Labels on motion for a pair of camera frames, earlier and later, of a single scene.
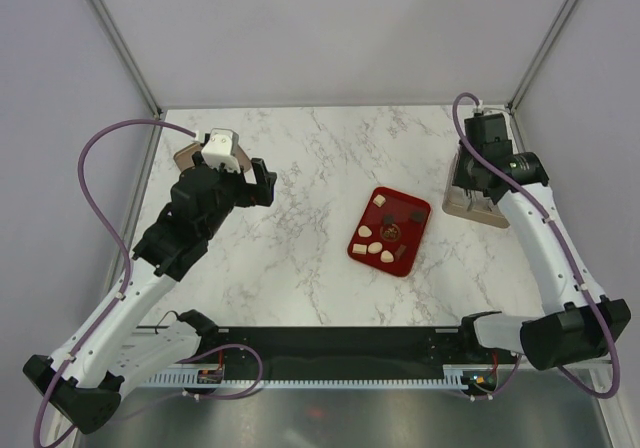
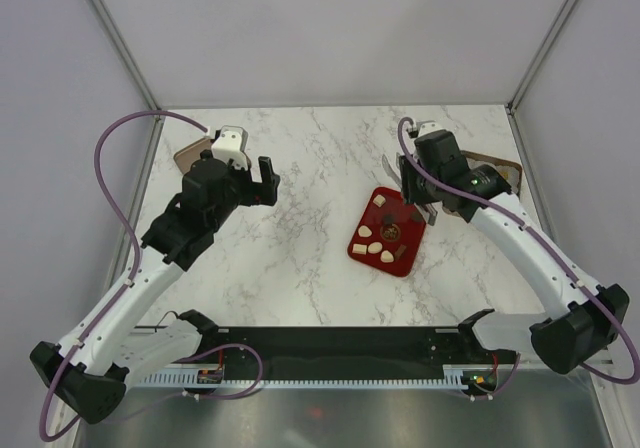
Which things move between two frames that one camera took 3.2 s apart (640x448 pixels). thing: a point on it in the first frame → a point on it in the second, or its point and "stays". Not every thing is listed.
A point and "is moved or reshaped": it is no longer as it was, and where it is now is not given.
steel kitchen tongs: [475, 200] is moved or reshaped
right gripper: [460, 178] → [413, 194]
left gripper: [261, 193] stays
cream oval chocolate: [375, 247] stays
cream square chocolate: [379, 200] stays
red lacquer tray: [389, 231] stays
